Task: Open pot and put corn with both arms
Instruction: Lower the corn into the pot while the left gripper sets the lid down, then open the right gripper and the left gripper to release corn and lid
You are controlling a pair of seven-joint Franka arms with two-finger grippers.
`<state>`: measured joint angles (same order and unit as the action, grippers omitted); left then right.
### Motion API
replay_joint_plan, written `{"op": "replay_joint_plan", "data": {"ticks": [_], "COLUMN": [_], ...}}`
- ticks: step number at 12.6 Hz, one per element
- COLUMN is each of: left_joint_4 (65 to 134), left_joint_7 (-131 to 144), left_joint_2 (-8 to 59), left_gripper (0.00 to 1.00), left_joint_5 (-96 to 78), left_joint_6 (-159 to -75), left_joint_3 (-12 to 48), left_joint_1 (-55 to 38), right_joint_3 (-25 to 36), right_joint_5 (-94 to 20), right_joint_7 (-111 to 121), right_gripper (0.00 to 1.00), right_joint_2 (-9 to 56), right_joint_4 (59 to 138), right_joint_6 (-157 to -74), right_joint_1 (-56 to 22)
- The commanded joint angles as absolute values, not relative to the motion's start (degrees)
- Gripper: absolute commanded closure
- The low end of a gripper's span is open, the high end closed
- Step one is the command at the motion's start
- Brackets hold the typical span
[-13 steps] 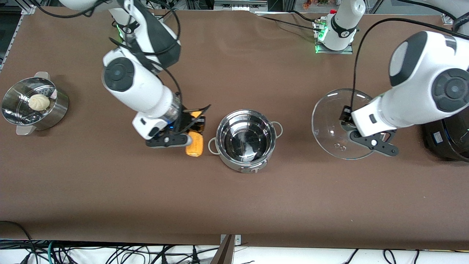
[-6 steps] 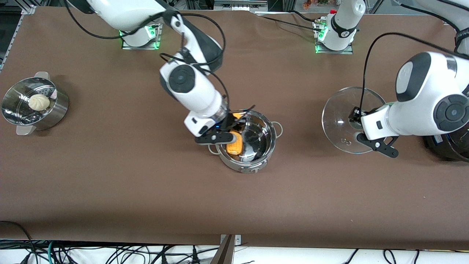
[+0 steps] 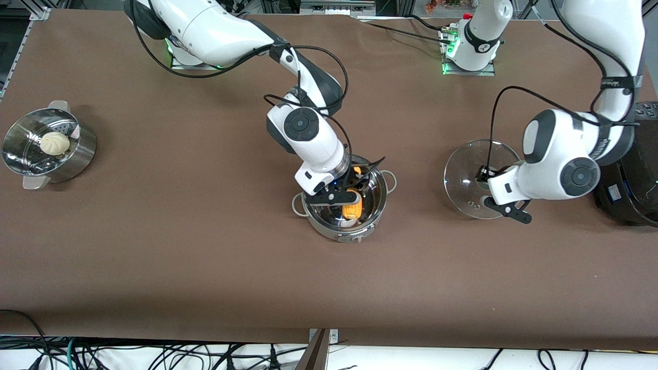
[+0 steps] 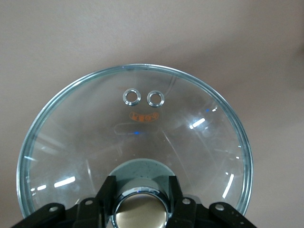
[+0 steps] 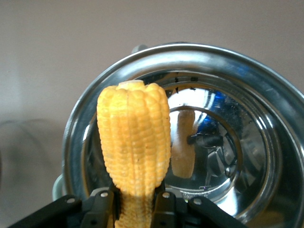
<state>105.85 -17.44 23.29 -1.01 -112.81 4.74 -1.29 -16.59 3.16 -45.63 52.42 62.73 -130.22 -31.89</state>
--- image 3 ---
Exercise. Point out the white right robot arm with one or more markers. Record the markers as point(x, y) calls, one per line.
point(216, 31)

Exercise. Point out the yellow corn cob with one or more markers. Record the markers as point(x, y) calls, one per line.
point(352, 208)

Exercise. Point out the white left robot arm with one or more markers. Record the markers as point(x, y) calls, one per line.
point(565, 154)

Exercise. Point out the black rice cooker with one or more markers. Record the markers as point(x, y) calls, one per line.
point(637, 195)

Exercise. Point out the dark angled bar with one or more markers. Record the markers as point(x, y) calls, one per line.
point(313, 357)

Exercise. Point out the stainless steel steamer pot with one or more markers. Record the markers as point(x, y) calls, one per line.
point(77, 154)

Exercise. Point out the white steamed bun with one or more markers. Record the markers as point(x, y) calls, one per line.
point(55, 144)

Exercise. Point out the glass pot lid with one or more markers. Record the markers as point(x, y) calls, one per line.
point(462, 174)

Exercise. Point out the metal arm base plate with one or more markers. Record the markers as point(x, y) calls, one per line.
point(222, 61)
point(491, 71)

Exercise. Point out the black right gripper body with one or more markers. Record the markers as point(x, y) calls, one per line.
point(358, 178)

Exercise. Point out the aluminium frame rail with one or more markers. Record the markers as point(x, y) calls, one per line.
point(38, 14)

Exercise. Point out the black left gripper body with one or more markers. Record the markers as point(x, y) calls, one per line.
point(483, 174)

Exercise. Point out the stainless steel electric pot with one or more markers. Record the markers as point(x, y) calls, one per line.
point(375, 205)

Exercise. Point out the brown table cover mat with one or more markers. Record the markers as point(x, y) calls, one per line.
point(308, 288)

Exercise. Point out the grey metal box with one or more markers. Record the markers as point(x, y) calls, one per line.
point(334, 6)

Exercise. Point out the silver table edge bracket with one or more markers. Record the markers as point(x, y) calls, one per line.
point(334, 336)

